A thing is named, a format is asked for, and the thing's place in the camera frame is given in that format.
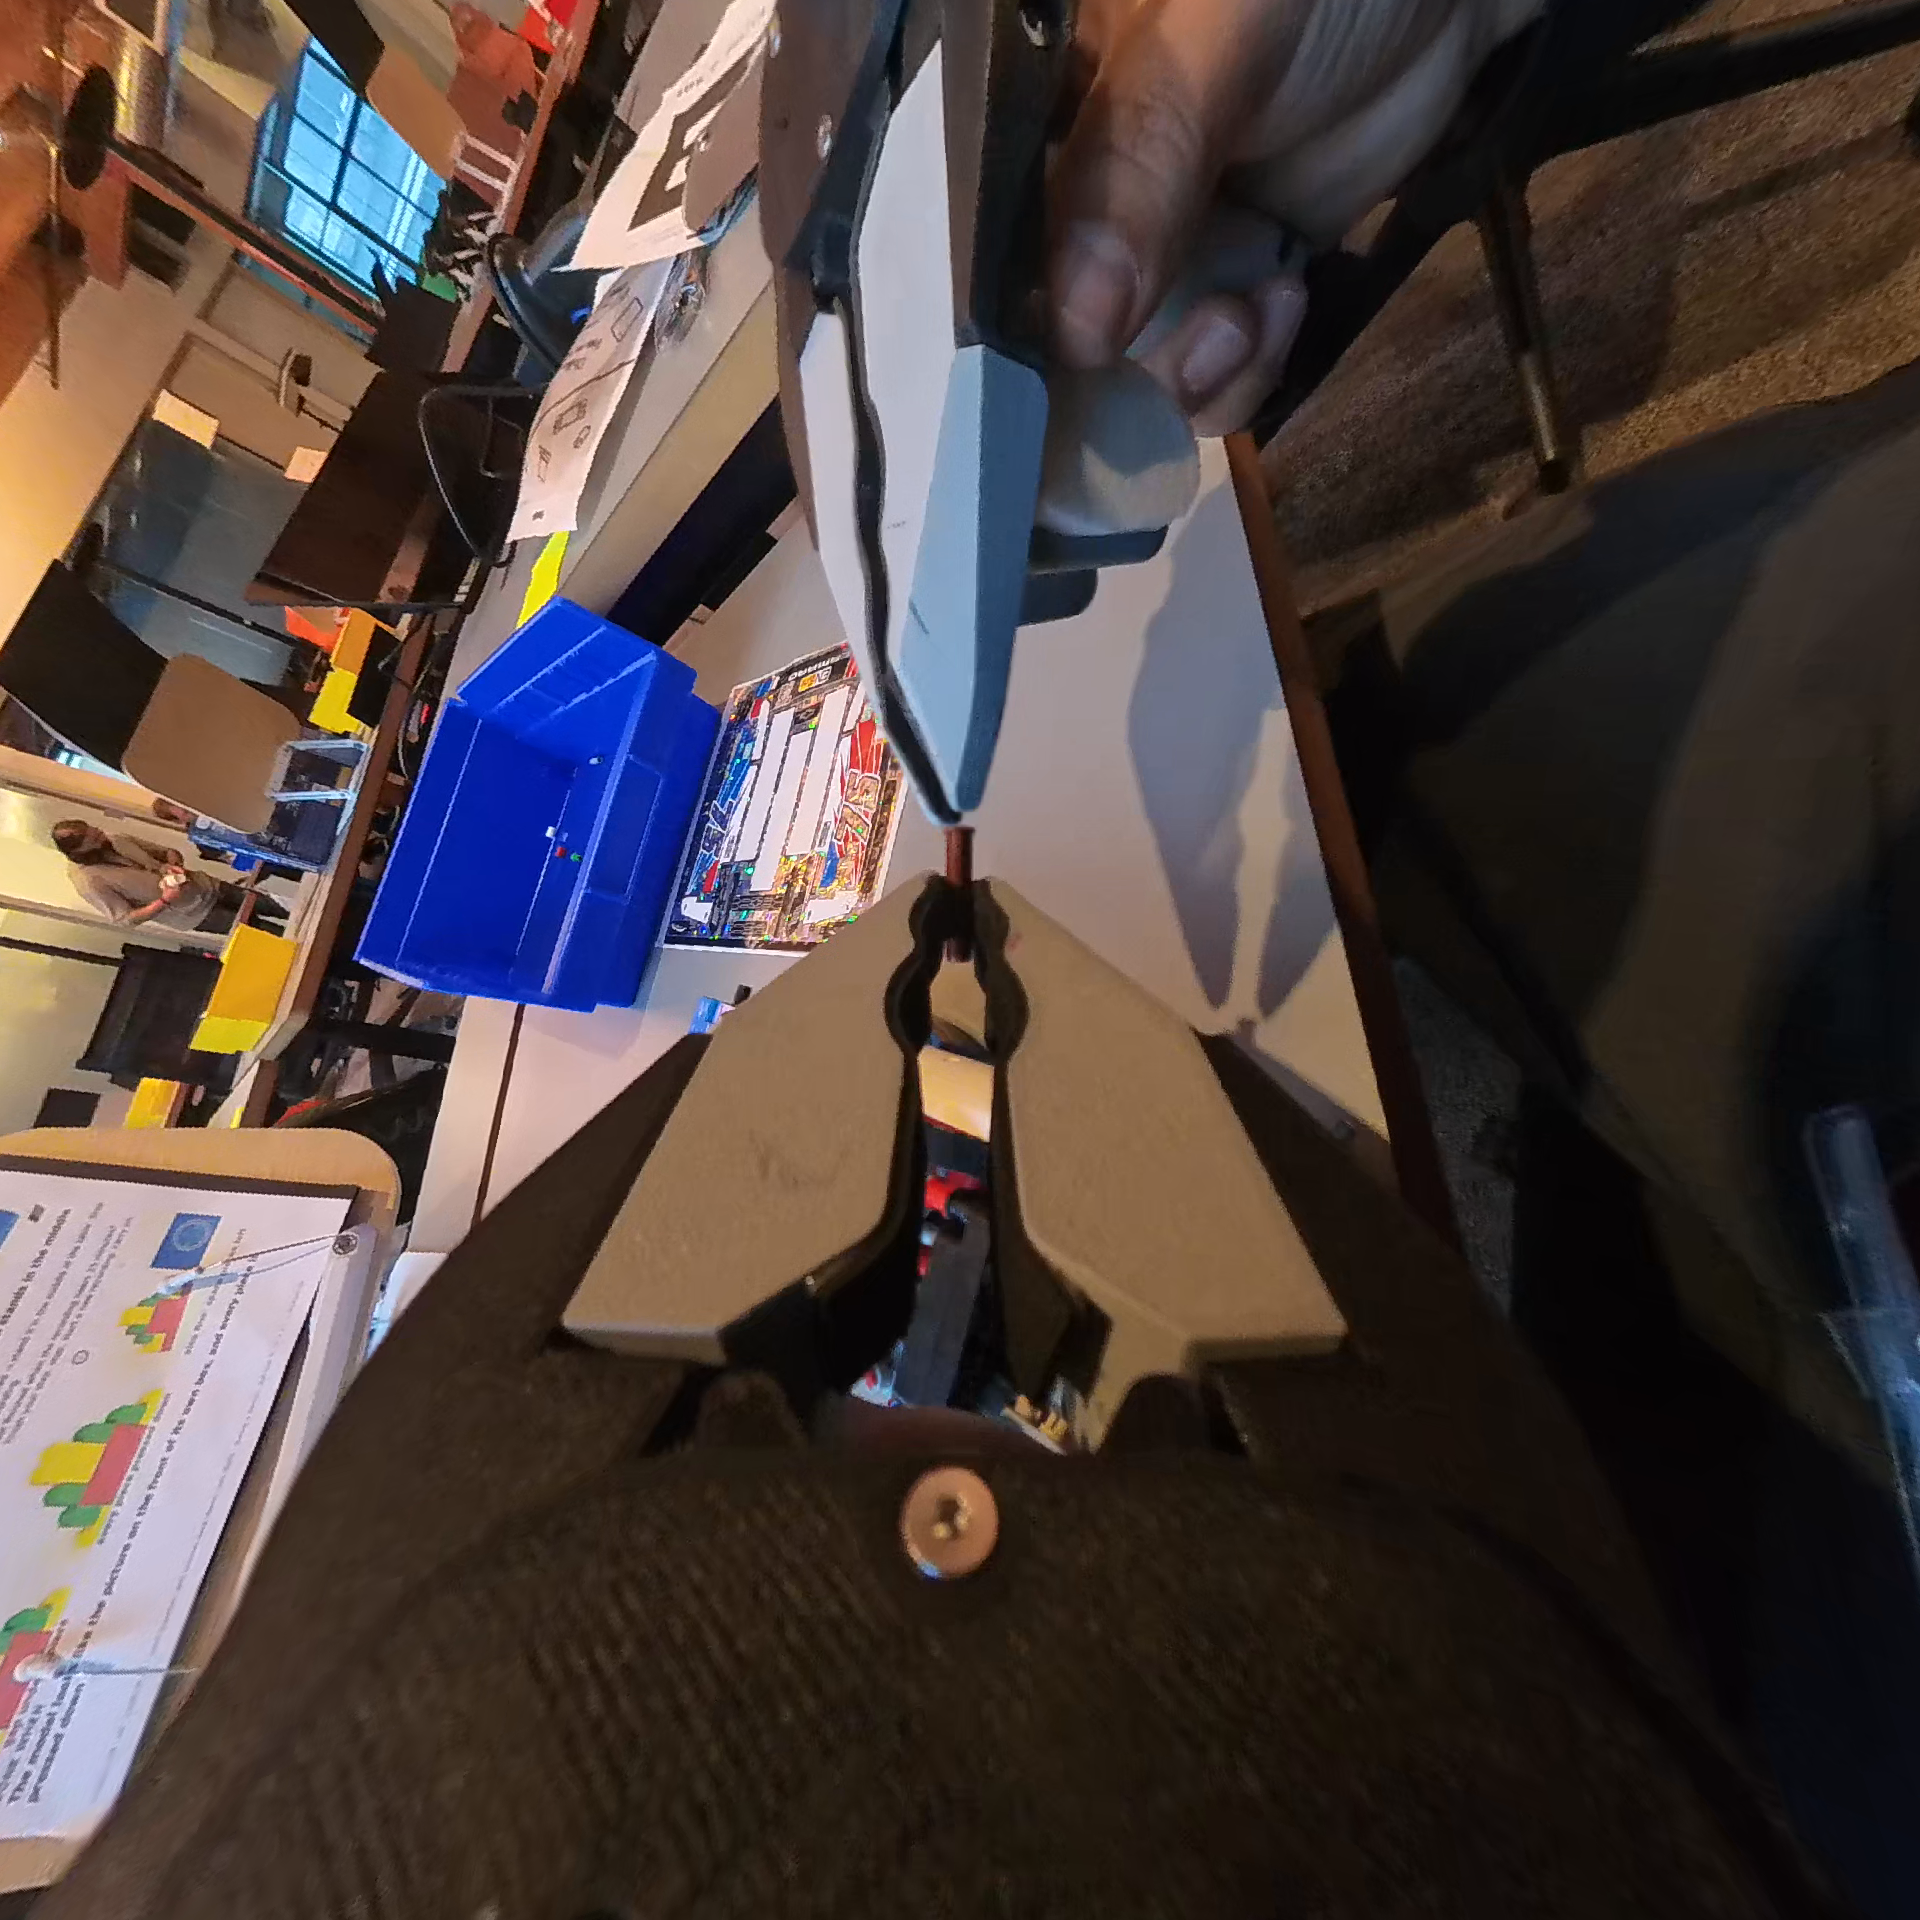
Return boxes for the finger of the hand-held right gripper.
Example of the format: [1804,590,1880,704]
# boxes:
[854,38,1051,826]
[791,276,961,826]

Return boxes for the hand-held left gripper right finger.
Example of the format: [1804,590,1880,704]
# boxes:
[967,879,1348,1454]

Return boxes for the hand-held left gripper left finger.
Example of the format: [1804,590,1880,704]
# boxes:
[563,874,953,1419]

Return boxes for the toy brick car model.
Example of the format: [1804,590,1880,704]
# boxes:
[854,1043,1088,1454]

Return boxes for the holographic sticker sheet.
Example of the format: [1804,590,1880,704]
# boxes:
[662,642,904,951]

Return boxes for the person's right hand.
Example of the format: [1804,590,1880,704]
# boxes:
[1046,0,1547,441]

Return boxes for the white paper sheet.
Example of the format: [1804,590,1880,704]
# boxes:
[508,257,677,543]

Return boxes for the blue storage bin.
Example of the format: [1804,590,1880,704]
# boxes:
[357,594,723,1016]

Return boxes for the black monitor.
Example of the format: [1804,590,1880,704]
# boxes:
[246,369,527,609]

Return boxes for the wooden document stand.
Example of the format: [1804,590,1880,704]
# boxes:
[0,1127,405,1892]

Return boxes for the yellow storage bin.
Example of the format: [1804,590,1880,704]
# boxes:
[307,609,400,731]
[191,922,301,1051]

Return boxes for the metal chair leg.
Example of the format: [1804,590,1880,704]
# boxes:
[1477,164,1592,496]

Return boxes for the large window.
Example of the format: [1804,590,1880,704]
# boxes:
[251,41,453,303]

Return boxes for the clear acrylic sign holder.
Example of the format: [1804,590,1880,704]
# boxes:
[269,737,367,864]

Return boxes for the printed instruction sheet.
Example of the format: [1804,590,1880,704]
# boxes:
[0,1184,355,1846]

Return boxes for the brown cardboard panel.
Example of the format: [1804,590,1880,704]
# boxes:
[124,656,301,794]

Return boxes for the black folding panel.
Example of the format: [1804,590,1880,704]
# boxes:
[0,562,166,759]

